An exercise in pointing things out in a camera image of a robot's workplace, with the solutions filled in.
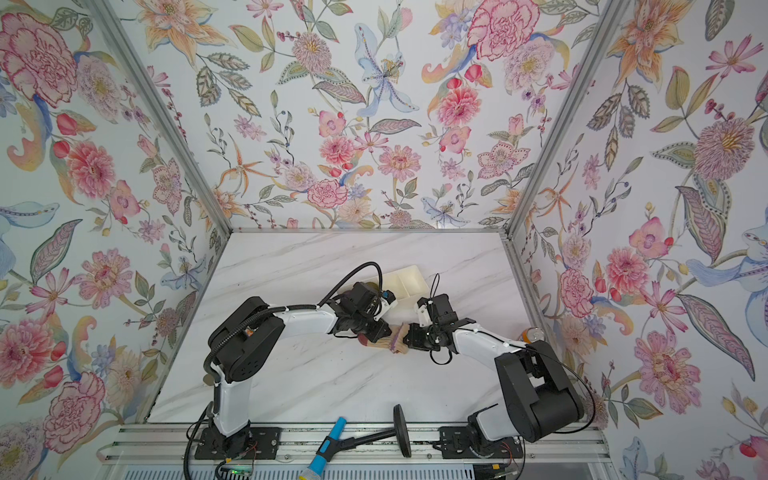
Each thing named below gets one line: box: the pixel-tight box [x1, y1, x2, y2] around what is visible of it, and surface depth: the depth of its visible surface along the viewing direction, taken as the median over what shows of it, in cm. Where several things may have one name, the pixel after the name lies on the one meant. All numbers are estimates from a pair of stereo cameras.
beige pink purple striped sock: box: [357, 322, 410, 355], surface depth 90 cm
